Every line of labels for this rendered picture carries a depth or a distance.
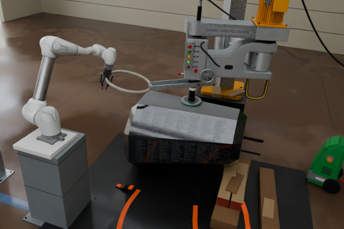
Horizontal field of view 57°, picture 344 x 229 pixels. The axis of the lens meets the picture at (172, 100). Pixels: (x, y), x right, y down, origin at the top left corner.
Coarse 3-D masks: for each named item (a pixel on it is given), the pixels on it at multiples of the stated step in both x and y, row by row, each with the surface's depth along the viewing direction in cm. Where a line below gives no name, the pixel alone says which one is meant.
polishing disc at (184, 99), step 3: (186, 96) 340; (195, 96) 341; (183, 99) 333; (186, 99) 334; (198, 99) 335; (183, 102) 328; (186, 102) 327; (189, 102) 328; (192, 102) 328; (195, 102) 328; (198, 102) 329
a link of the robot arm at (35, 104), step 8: (40, 40) 264; (48, 40) 258; (48, 48) 258; (48, 56) 261; (56, 56) 265; (48, 64) 263; (40, 72) 263; (48, 72) 264; (40, 80) 263; (48, 80) 266; (40, 88) 264; (40, 96) 265; (32, 104) 262; (40, 104) 264; (24, 112) 266; (32, 112) 262; (32, 120) 261
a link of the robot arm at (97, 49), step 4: (96, 44) 312; (80, 48) 267; (84, 48) 276; (88, 48) 284; (92, 48) 298; (96, 48) 304; (100, 48) 306; (104, 48) 309; (80, 52) 268; (84, 52) 272; (88, 52) 278; (92, 52) 302; (96, 52) 304; (100, 52) 306; (100, 56) 308
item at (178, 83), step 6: (204, 78) 328; (210, 78) 328; (156, 84) 331; (162, 84) 331; (168, 84) 320; (174, 84) 319; (180, 84) 319; (186, 84) 319; (192, 84) 319; (198, 84) 318; (204, 84) 319; (210, 84) 319; (216, 84) 319; (150, 90) 323
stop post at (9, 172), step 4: (0, 152) 330; (0, 156) 331; (0, 160) 332; (0, 164) 333; (0, 168) 334; (4, 168) 340; (0, 172) 335; (4, 172) 342; (8, 172) 346; (12, 172) 346; (0, 176) 337; (4, 176) 340; (8, 176) 340; (0, 180) 333; (4, 180) 335
